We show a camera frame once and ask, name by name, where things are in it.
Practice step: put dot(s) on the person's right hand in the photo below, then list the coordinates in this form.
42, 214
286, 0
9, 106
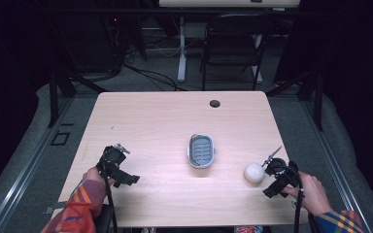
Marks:
312, 194

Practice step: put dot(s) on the metal floor rail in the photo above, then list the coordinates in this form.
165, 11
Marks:
333, 161
26, 165

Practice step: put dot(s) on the black metal stand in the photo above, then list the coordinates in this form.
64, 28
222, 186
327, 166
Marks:
61, 87
311, 90

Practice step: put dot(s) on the white desk top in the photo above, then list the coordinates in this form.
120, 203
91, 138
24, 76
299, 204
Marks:
228, 3

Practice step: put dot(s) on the person's patterned clothing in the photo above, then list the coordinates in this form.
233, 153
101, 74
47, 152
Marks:
247, 229

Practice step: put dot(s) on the dark computer tower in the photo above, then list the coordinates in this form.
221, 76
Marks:
97, 42

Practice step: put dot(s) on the grey soap dish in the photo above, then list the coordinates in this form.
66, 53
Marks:
201, 151

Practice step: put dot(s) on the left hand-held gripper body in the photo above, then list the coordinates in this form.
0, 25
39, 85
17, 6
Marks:
116, 165

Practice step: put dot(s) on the black folding chair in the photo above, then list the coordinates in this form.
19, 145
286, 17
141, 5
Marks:
236, 48

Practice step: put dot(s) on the person's left hand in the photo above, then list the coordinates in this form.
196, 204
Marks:
94, 175

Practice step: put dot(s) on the white ball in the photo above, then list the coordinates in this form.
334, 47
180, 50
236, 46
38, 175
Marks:
254, 173

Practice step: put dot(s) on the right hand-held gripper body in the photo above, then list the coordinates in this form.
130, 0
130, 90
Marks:
281, 179

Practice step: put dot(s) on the white desk leg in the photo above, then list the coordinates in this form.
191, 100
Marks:
182, 51

